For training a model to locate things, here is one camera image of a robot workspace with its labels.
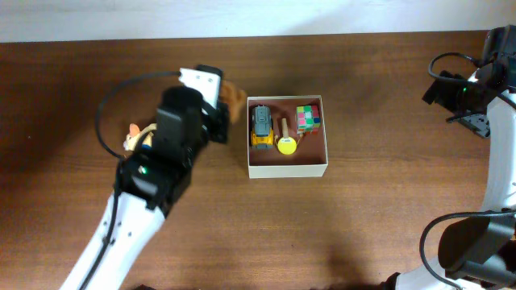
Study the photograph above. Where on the colourful puzzle cube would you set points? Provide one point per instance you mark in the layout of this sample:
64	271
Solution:
308	119

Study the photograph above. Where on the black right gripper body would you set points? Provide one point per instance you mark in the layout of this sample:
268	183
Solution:
456	96

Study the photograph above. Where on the yellow grey toy truck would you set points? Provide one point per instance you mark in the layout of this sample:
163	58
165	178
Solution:
262	128

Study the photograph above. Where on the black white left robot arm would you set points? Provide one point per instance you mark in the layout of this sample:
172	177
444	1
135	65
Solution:
149	182

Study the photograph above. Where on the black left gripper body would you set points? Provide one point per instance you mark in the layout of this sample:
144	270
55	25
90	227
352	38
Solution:
214	122

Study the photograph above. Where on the white cardboard box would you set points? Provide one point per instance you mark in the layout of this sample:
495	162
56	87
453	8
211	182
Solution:
309	160

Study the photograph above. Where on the yellow wooden rattle drum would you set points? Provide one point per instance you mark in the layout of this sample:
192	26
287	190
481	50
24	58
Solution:
286	144

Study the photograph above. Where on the brown plush bear toy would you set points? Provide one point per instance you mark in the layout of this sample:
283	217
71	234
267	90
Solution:
234	97

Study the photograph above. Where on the yellow plush pig toy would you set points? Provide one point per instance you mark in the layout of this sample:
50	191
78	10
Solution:
136	134

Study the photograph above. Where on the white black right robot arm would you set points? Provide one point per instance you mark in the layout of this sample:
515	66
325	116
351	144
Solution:
475	250

